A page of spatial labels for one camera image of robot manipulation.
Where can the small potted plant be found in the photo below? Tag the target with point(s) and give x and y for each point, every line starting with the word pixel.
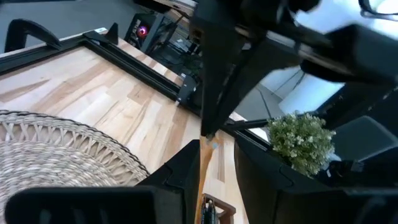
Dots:
pixel 192 63

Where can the black clip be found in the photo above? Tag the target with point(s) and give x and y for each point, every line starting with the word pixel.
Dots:
pixel 112 34

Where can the black arched bracket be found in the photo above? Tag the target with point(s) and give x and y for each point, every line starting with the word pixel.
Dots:
pixel 28 28

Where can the wooden tea box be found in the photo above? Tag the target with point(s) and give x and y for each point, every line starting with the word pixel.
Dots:
pixel 228 211

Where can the black computer pink light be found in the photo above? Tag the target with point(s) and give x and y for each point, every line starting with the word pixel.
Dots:
pixel 141 31

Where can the potted plant white flowers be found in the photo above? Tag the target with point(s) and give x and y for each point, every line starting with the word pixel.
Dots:
pixel 301 143

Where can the wooden desk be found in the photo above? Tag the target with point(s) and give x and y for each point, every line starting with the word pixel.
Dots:
pixel 178 6

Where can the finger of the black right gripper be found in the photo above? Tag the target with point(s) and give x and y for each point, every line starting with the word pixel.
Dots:
pixel 220 77
pixel 363 56

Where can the black robot equipment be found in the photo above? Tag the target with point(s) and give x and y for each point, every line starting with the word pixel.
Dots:
pixel 357 171

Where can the round woven placemat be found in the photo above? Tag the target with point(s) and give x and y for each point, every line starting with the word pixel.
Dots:
pixel 62 155

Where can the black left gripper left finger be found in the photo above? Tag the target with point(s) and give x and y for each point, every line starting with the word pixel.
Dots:
pixel 93 205

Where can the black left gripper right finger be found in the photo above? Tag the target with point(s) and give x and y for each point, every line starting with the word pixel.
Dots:
pixel 311 205

